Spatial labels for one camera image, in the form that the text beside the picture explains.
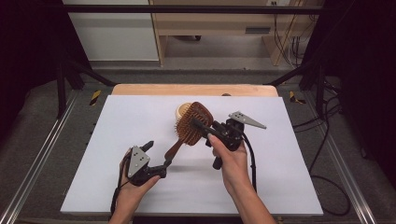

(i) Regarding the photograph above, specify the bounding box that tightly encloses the light wooden desk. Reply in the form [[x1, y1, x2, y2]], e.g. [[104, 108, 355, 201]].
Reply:
[[148, 0, 326, 67]]

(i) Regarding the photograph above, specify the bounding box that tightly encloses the white partition panel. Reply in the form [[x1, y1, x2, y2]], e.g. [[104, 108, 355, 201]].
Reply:
[[62, 0, 160, 62]]

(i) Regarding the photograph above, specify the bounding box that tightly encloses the black horizontal frame bar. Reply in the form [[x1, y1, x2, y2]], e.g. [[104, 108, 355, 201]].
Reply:
[[62, 4, 326, 14]]

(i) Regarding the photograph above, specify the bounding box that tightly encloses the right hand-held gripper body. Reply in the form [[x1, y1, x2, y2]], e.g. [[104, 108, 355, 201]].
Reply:
[[205, 111, 268, 171]]

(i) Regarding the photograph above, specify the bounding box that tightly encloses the left hand-held gripper cable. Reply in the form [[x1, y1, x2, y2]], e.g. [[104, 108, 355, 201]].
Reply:
[[109, 155, 132, 217]]

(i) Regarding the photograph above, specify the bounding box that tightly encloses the aluminium floor rail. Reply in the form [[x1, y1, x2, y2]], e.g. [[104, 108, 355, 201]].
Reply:
[[302, 91, 378, 224], [0, 90, 79, 224]]

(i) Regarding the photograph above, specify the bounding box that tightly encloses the black metal stand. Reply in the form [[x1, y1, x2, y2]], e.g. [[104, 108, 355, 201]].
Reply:
[[56, 58, 117, 119], [264, 60, 327, 119]]

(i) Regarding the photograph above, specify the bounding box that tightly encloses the black curtain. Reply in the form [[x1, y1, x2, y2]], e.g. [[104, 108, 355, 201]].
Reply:
[[0, 0, 92, 143], [303, 0, 396, 188]]

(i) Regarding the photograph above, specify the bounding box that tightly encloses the yellow black hazard tape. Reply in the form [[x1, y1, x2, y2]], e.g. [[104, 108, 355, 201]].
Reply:
[[89, 90, 102, 106], [289, 91, 306, 105]]

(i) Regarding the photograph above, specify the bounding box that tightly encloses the black floor cable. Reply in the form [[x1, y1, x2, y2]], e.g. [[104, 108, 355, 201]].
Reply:
[[292, 77, 351, 217]]

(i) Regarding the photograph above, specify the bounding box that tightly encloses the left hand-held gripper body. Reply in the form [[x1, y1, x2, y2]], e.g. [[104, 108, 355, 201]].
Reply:
[[125, 145, 167, 188]]

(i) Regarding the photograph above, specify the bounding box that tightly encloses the hand-held gripper cable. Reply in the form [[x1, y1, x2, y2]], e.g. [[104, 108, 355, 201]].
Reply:
[[240, 132, 258, 192], [109, 155, 132, 217]]

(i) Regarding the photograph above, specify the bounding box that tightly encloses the wooden paddle hairbrush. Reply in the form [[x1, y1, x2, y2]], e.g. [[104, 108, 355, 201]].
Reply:
[[163, 101, 215, 163]]

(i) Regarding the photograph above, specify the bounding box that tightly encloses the person's right hand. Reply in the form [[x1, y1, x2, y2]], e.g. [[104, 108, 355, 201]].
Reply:
[[206, 133, 252, 194]]

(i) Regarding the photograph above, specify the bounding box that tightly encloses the person's left hand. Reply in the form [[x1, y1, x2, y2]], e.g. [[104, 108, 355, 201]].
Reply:
[[118, 148, 162, 207]]

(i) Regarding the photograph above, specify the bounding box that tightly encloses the white board sheet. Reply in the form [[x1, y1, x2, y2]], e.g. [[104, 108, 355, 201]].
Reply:
[[60, 94, 324, 217]]

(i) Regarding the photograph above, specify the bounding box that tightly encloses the right hand-held gripper cable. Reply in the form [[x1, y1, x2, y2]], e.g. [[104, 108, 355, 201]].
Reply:
[[240, 132, 258, 192]]

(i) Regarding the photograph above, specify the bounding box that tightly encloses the black desk cable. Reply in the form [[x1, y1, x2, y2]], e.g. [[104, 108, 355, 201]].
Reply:
[[272, 4, 289, 62]]

